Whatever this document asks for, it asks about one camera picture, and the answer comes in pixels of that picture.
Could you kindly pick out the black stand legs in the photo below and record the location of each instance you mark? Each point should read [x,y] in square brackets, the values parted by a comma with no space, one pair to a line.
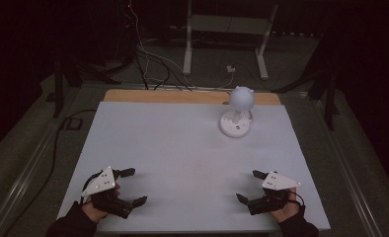
[58,95]
[329,98]

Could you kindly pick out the white round-headed desk lamp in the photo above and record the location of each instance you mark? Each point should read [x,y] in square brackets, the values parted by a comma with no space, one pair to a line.
[241,97]

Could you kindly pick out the white plug adapter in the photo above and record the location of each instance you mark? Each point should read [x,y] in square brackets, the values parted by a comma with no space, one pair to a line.
[230,68]

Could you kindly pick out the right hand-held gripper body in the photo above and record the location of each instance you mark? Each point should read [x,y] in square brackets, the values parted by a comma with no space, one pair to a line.
[278,182]

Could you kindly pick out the white metal stand frame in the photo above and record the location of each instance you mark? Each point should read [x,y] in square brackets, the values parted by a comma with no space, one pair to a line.
[188,49]

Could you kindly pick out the pale grey table mat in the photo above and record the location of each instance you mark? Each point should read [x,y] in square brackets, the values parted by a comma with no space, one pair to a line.
[182,158]

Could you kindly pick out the person's right hand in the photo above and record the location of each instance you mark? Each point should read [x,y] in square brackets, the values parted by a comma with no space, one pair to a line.
[289,210]

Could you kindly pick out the person's left hand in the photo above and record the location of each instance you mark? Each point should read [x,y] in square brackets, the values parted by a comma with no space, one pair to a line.
[95,212]

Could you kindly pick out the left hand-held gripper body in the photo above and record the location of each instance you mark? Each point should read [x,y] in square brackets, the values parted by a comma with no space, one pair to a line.
[98,186]

